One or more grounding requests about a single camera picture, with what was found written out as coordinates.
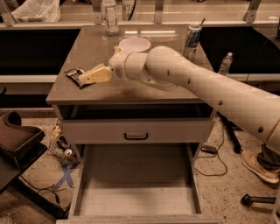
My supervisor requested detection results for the white plastic bag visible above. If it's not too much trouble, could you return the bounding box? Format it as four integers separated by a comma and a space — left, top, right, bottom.
11, 0, 60, 22

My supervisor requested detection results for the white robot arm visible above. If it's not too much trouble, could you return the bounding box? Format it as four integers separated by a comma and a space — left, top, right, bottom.
79, 46, 280, 153

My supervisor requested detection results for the open bottom drawer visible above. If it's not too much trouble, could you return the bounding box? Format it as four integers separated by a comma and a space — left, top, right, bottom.
56, 143, 218, 224

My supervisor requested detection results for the wire basket with cans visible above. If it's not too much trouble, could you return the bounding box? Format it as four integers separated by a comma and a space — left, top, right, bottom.
48, 124, 79, 165

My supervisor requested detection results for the tan shoe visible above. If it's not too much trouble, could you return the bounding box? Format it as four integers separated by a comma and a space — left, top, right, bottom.
241, 151, 279, 184

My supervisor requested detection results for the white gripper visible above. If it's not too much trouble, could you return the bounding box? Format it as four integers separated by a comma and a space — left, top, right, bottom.
79, 46, 132, 84

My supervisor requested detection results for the small water bottle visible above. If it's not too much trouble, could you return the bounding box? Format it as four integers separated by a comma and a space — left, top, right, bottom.
218, 52, 233, 75

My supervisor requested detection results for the grey drawer cabinet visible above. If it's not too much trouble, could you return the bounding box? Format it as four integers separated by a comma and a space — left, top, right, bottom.
45, 24, 228, 224

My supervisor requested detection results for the dark rxbar chocolate wrapper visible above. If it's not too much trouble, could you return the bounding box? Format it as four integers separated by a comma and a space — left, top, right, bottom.
64, 67, 88, 89

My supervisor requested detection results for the white ceramic bowl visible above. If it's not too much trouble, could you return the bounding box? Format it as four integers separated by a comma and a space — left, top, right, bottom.
119, 37, 151, 53

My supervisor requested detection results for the clear bottle with label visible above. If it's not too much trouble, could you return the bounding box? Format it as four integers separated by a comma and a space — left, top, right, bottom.
101, 0, 119, 36

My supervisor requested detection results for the closed drawer with black handle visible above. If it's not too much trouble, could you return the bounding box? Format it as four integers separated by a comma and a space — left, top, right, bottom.
59, 119, 214, 144

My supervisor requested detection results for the black floor cable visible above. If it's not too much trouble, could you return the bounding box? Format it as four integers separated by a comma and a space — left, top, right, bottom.
194, 116, 231, 177

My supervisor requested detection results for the black power adapter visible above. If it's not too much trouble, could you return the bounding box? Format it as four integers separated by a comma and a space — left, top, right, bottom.
201, 145, 217, 155

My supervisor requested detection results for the black chair leg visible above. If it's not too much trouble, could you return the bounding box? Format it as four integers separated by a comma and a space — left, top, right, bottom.
241, 194, 276, 207

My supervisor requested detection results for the energy drink can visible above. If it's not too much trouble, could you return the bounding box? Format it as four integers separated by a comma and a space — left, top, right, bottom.
183, 24, 202, 61

